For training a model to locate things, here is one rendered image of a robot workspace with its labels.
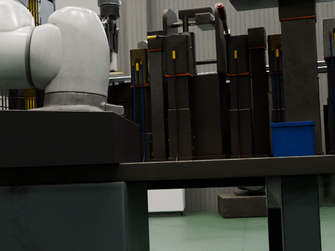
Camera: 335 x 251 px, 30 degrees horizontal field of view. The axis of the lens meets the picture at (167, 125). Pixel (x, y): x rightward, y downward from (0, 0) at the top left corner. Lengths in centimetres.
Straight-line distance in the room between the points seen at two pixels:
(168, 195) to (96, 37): 685
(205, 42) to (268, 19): 98
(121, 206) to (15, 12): 56
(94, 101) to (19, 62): 20
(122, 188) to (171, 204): 694
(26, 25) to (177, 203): 684
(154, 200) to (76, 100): 687
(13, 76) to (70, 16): 20
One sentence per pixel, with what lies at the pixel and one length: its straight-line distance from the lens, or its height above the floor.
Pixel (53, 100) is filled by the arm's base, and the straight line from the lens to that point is 150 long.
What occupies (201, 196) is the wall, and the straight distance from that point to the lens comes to 922.
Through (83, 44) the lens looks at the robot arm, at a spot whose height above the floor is 98.
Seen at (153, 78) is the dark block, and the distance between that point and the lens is 199.
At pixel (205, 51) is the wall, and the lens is 934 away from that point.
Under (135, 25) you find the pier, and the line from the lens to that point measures 926.
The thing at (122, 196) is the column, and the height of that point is 63.
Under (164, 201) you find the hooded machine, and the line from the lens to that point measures 831.
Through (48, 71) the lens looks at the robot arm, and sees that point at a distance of 151.
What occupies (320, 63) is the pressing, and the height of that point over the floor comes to 99.
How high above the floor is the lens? 69
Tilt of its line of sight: 4 degrees up
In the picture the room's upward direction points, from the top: 2 degrees counter-clockwise
